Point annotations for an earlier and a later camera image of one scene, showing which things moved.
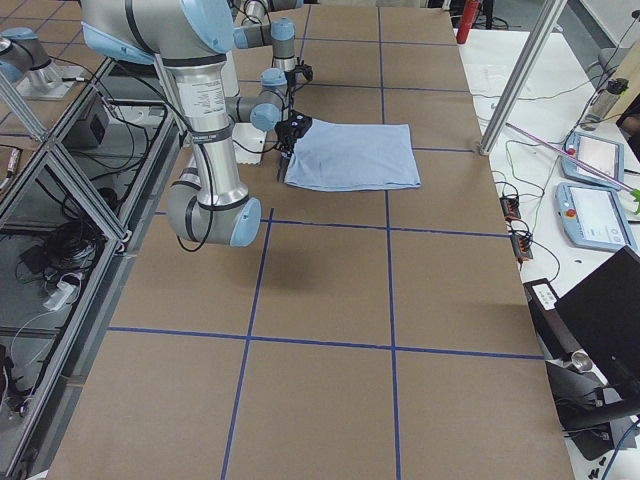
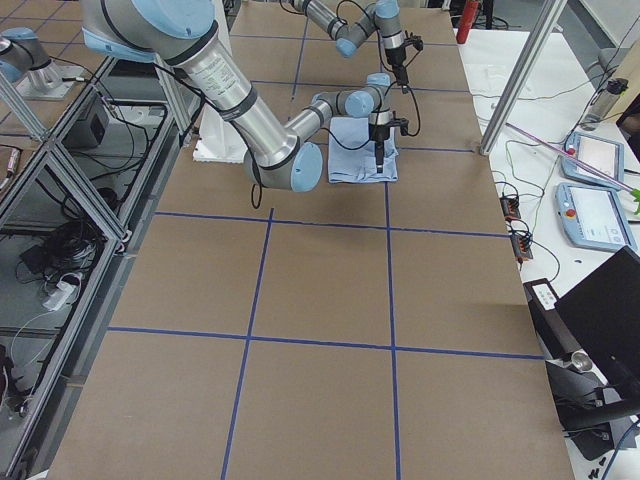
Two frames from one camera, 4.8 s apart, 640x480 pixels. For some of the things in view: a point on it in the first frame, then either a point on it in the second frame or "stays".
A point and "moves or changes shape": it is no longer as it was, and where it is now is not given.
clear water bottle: (603, 101) stays
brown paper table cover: (363, 334) stays
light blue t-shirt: (339, 155) moves or changes shape
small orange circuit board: (510, 207) stays
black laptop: (604, 312) stays
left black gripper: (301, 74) -> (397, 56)
